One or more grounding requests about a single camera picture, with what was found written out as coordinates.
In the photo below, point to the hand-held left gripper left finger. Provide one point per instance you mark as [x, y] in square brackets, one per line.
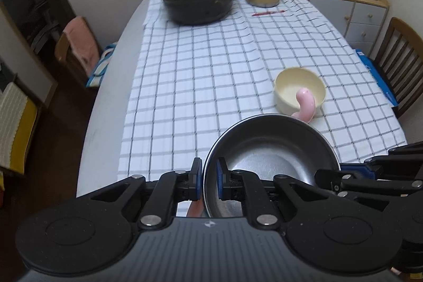
[197, 179]

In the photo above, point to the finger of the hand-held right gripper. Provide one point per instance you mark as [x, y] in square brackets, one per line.
[357, 184]
[396, 156]

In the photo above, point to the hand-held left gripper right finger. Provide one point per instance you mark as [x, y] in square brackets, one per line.
[220, 179]

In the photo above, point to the stainless steel bowl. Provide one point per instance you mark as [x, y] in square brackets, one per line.
[264, 150]

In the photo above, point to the blue plastic package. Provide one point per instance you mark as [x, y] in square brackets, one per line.
[380, 77]

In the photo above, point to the pink steel-lined small pot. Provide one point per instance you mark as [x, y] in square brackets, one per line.
[305, 103]

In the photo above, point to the brown wooden chair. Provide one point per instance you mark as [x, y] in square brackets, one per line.
[400, 54]

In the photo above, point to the white checked tablecloth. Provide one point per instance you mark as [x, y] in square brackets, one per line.
[205, 70]

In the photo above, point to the cream bowl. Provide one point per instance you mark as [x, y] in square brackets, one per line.
[290, 83]

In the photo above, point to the blue white checked bag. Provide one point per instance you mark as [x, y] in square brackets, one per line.
[100, 67]

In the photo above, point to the white corner cabinet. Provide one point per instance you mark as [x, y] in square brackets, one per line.
[350, 14]

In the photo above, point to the red pen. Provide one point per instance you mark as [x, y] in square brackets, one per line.
[267, 13]

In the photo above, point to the pink towel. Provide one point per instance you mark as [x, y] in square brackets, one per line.
[81, 40]

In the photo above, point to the wooden chair with towel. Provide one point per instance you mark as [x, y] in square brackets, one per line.
[64, 52]

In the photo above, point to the yellow white cushion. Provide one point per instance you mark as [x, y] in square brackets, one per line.
[16, 130]

